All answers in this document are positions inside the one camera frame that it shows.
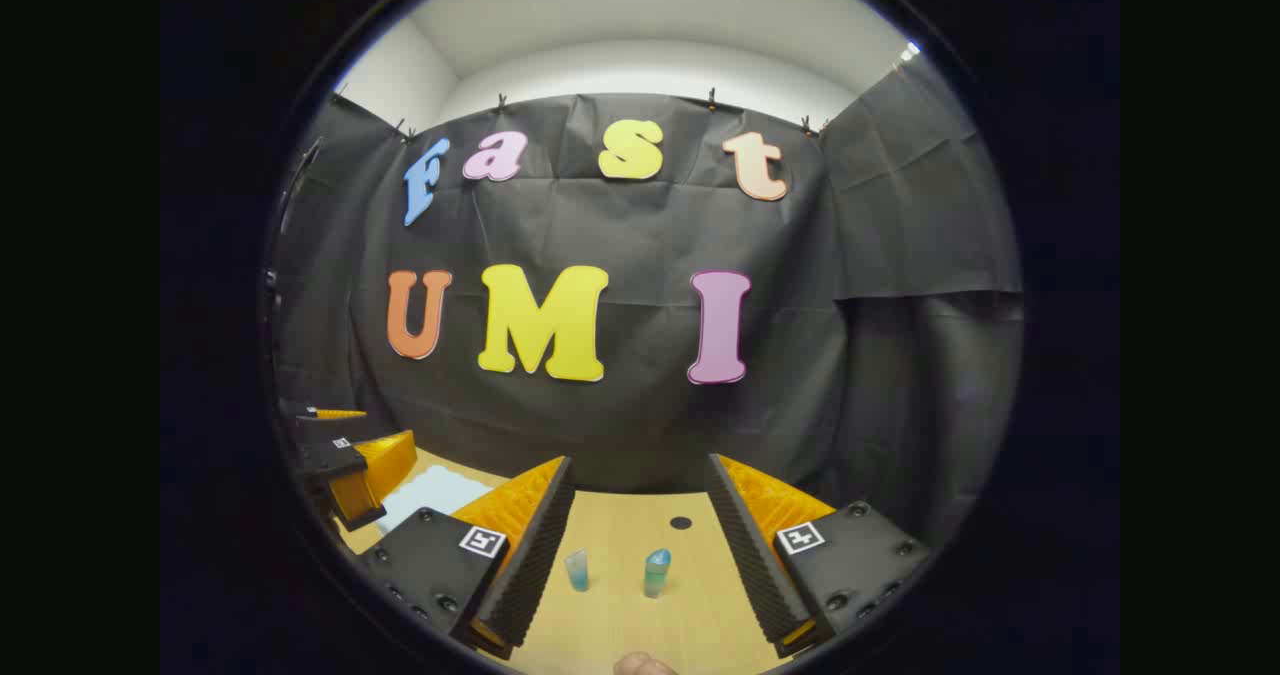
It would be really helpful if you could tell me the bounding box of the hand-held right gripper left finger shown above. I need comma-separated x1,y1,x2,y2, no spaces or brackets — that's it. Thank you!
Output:
356,455,577,661

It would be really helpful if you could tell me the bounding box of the black backdrop cloth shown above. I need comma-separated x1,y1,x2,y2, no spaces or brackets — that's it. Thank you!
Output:
270,50,1023,556

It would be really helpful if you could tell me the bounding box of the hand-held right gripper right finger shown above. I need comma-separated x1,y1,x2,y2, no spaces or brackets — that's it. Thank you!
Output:
705,452,933,660

